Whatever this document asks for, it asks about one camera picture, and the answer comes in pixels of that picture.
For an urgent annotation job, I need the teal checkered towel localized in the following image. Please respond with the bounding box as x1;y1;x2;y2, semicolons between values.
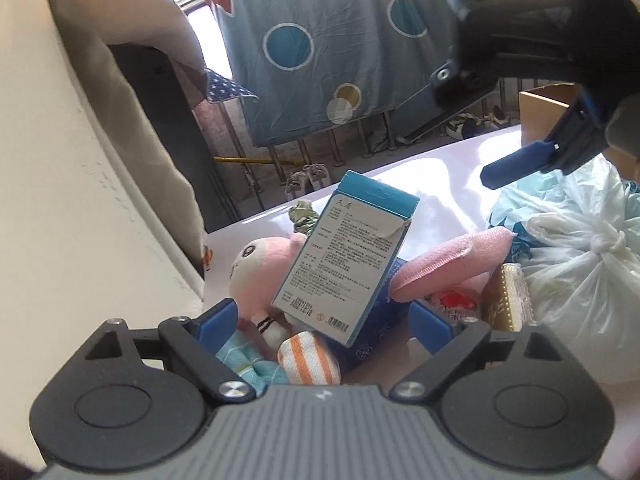
216;330;288;396

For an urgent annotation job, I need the pink round-head plush doll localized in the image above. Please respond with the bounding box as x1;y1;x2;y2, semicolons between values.
229;233;307;351

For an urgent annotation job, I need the orange striped cloth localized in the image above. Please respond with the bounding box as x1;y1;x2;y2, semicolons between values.
278;330;342;386

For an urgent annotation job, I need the red white snack packet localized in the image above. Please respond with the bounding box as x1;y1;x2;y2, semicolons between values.
425;287;480;322

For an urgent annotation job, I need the dark blue patterned box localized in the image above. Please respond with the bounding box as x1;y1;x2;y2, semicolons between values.
321;258;410;374

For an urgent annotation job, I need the gold wrapped box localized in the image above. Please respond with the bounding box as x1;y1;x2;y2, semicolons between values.
480;263;534;332

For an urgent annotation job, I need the cardboard box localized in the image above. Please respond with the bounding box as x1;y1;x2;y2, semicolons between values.
517;83;640;181

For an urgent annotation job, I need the white tied plastic bag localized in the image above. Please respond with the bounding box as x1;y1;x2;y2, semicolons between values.
489;156;639;385

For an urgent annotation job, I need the blue white printed box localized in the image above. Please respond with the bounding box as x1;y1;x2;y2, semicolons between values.
272;171;420;347

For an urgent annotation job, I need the green tie-dye scrunchie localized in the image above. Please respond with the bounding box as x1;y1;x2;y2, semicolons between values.
288;198;319;235

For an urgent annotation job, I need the pair of slippers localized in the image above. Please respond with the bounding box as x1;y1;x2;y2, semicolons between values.
284;162;332;200

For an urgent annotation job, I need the blue patterned hanging sheet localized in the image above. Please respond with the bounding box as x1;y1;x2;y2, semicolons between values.
203;0;501;149

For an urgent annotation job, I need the beige curtain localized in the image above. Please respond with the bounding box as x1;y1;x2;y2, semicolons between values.
48;0;205;288

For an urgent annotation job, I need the yellow broom handle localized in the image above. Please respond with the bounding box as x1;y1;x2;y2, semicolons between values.
213;156;306;167

